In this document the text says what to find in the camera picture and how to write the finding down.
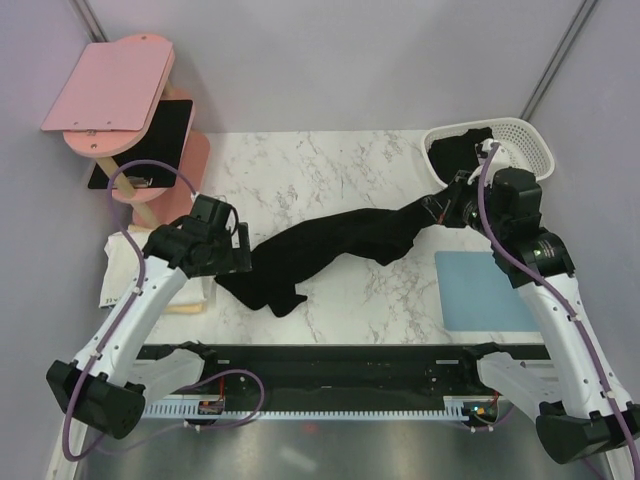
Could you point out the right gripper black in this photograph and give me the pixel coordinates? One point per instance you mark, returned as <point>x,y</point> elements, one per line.
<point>444,204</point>

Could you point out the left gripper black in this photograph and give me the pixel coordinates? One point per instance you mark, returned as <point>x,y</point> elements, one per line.
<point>224,266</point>

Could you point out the black t shirt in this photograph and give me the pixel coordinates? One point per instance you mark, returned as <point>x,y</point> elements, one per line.
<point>452,154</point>
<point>298,253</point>

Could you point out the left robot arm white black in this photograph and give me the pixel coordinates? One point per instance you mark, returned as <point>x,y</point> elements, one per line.
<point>104,386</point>

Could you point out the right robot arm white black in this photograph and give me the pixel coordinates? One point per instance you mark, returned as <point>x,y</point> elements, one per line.
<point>588,411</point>

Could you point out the black t shirt in basket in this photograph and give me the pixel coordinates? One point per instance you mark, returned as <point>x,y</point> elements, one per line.
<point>452,154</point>

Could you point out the light blue folding board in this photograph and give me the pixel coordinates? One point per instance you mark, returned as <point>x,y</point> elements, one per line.
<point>476,296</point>

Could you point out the white plastic basket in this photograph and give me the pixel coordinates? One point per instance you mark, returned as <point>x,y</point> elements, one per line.
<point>526,147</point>

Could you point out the white folded t shirt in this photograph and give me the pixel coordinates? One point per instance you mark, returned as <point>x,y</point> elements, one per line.
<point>122,264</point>

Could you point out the black clipboard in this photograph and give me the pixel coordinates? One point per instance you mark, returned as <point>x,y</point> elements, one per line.
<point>163,142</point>

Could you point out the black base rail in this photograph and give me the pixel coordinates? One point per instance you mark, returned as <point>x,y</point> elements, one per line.
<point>435,370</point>

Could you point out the light blue cable duct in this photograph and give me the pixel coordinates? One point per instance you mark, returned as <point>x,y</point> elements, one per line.
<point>202,408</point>

